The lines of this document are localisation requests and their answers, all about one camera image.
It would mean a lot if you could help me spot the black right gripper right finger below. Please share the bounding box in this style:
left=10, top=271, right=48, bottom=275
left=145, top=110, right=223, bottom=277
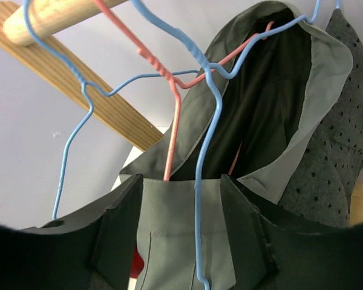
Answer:
left=220, top=175, right=363, bottom=290

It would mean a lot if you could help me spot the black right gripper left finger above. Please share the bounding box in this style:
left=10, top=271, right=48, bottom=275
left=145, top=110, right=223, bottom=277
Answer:
left=0, top=175, right=143, bottom=289

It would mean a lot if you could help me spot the dark grey dotted skirt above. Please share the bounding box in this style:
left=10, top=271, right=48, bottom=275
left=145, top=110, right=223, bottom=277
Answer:
left=278, top=9, right=363, bottom=228

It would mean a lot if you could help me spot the pink wire hanger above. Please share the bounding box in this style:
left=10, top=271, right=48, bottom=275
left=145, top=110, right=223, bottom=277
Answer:
left=93, top=0, right=275, bottom=182

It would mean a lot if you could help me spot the red plaid skirt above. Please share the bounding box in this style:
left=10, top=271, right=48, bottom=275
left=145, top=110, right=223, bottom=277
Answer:
left=130, top=247, right=144, bottom=279

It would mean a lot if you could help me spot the wooden clothes rack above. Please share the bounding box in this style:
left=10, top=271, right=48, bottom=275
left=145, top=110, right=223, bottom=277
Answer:
left=0, top=0, right=363, bottom=227

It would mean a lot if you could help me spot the blue wire hanger with plaid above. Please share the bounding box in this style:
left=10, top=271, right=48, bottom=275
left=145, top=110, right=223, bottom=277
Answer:
left=21, top=0, right=199, bottom=220

